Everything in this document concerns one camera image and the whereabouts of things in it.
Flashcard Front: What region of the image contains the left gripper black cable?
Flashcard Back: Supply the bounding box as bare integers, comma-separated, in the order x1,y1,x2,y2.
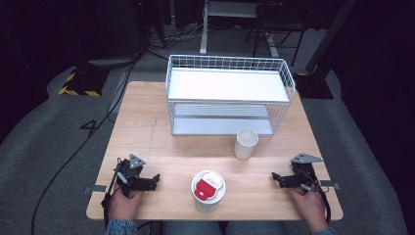
101,159,122,229

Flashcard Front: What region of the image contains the white wire shelf rack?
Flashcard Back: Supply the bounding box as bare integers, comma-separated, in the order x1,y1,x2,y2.
164,54,298,137

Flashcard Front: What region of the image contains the person's right leg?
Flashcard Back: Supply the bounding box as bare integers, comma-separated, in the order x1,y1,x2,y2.
225,220,289,235

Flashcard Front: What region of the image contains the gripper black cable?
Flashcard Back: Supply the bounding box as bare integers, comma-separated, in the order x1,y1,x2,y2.
313,177,333,225
101,159,122,229

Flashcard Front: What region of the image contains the grey metal table bracket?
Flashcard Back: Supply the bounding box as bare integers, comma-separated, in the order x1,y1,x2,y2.
83,184,108,196
319,179,341,191

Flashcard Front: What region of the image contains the white desk frame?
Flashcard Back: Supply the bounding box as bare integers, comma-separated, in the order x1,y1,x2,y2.
199,0,262,55

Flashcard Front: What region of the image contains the black yellow striped stand base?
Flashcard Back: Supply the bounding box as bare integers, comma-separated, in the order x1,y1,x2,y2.
58,67,111,98

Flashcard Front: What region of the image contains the bundle of floor cables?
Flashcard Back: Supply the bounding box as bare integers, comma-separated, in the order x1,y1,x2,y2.
145,21,211,62

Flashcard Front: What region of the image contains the person's leg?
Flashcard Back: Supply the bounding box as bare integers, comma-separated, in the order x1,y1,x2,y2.
225,220,289,235
161,220,226,235

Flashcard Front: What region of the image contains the black stand with base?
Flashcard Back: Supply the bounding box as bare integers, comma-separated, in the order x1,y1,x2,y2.
293,0,359,101

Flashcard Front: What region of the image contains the long black floor cable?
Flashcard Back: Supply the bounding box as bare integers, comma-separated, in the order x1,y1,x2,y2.
30,60,140,235

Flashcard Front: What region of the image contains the black chair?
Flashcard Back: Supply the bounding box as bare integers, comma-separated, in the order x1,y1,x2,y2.
244,2,308,68

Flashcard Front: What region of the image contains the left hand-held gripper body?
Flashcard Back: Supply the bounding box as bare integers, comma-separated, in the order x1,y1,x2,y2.
113,154,155,199

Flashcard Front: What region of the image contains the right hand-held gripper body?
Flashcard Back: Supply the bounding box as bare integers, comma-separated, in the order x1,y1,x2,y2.
290,152,325,194

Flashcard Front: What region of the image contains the person's left leg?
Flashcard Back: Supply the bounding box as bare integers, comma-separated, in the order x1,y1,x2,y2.
161,220,226,235

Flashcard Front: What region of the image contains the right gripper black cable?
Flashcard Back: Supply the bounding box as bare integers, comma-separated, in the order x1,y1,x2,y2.
313,177,333,225

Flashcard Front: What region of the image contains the person's right hand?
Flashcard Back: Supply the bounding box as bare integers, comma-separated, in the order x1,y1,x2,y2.
290,186,329,233

